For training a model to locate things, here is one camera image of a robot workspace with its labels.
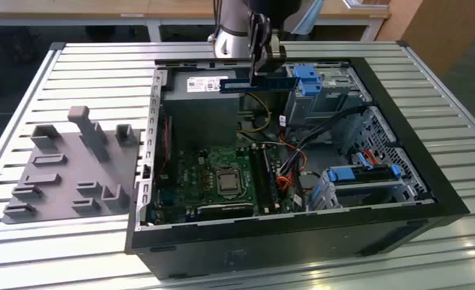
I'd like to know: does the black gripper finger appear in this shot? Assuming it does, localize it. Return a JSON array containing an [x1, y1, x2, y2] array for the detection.
[[248, 12, 267, 88], [260, 16, 288, 75]]

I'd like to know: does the blue RAM stick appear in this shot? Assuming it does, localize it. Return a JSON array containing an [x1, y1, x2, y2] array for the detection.
[[219, 76, 300, 95]]

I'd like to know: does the black RAM slot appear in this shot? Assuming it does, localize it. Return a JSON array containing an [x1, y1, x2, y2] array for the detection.
[[248, 144, 266, 216]]

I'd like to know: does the black RAM stick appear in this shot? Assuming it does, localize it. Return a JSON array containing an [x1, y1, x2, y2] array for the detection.
[[263, 147, 282, 213]]

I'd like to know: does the blue plastic drive latch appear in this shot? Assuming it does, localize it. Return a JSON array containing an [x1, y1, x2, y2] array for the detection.
[[295, 65, 323, 96]]

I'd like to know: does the silver metal drive bay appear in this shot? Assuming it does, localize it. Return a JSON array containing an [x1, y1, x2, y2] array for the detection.
[[284, 64, 374, 128]]

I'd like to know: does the grey power supply unit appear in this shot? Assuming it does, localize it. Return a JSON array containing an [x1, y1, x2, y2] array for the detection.
[[162, 71, 240, 146]]

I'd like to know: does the perforated metal disk cage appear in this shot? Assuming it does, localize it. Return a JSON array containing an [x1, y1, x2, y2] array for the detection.
[[342, 106, 434, 202]]

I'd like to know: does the wooden cabinet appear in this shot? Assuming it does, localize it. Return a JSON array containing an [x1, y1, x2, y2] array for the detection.
[[376, 0, 475, 78]]

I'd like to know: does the green motherboard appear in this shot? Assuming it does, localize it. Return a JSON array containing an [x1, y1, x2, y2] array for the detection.
[[154, 141, 303, 226]]

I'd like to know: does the blue disk carrier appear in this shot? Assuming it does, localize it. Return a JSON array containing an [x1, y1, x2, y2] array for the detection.
[[326, 164, 403, 184]]

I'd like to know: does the silver CPU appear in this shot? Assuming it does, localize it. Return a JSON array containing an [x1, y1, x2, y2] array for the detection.
[[218, 173, 242, 196]]

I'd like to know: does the black graphics card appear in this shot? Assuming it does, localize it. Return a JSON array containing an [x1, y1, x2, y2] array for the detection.
[[196, 201, 255, 222]]

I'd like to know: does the grey parts rack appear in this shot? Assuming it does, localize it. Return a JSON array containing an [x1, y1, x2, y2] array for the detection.
[[1, 105, 144, 225]]

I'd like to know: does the black PC case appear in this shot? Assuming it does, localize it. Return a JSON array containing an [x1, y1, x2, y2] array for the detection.
[[123, 56, 472, 280]]

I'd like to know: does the yellow wire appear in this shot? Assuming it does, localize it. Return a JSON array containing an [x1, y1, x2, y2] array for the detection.
[[238, 92, 272, 134]]

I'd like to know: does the black flat cable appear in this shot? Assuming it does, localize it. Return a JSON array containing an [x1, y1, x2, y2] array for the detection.
[[296, 105, 370, 149]]

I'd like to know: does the blue disk wire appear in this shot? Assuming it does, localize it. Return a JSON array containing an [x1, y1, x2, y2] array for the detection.
[[356, 152, 378, 170]]

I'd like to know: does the red wire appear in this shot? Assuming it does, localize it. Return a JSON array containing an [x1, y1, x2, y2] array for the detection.
[[158, 116, 171, 178]]

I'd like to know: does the orange disk wire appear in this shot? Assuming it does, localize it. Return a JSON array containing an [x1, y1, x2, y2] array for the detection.
[[364, 149, 387, 166]]

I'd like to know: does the orange wire bundle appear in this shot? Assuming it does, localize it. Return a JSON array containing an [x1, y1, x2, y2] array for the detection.
[[276, 176, 299, 193]]

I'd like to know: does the wooden desk white frame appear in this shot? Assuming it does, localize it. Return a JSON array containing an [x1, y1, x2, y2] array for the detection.
[[0, 0, 392, 42]]

